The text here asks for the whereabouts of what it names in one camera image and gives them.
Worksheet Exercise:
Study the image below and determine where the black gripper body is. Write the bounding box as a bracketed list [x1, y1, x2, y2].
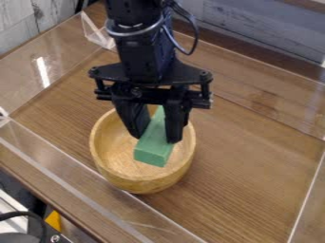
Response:
[88, 25, 213, 110]

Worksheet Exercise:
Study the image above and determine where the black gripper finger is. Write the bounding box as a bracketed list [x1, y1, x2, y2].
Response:
[163, 100, 190, 143]
[113, 100, 151, 139]

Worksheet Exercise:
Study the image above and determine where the green rectangular block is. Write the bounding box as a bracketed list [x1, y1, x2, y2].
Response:
[134, 106, 174, 168]

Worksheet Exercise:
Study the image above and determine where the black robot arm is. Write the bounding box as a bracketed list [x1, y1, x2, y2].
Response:
[88, 0, 213, 143]

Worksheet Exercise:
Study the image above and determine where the brown wooden bowl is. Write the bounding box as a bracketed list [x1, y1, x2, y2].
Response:
[88, 109, 197, 195]

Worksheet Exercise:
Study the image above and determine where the clear acrylic corner bracket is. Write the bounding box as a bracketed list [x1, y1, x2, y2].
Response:
[80, 12, 115, 50]

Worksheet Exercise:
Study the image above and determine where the clear acrylic front wall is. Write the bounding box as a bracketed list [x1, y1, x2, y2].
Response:
[0, 117, 205, 243]

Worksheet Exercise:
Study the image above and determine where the black cable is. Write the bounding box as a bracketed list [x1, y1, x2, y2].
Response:
[0, 212, 48, 243]

